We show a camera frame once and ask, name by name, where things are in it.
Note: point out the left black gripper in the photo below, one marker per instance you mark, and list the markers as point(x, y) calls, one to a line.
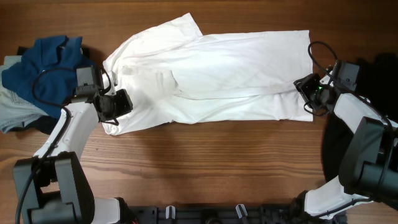
point(127, 105)

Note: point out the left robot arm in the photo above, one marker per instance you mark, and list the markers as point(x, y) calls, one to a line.
point(51, 185)

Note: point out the black garment right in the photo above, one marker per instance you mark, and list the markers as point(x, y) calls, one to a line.
point(376, 81)

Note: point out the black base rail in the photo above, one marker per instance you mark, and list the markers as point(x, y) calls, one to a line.
point(264, 214)

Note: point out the white t-shirt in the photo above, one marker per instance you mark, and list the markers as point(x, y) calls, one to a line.
point(174, 73)

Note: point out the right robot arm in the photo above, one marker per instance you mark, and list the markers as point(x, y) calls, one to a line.
point(359, 152)

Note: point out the blue polo shirt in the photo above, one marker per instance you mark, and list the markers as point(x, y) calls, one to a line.
point(46, 74)

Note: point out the light blue jeans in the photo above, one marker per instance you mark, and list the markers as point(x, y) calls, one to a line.
point(16, 111)

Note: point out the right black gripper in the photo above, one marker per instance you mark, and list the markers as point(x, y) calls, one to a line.
point(306, 86)

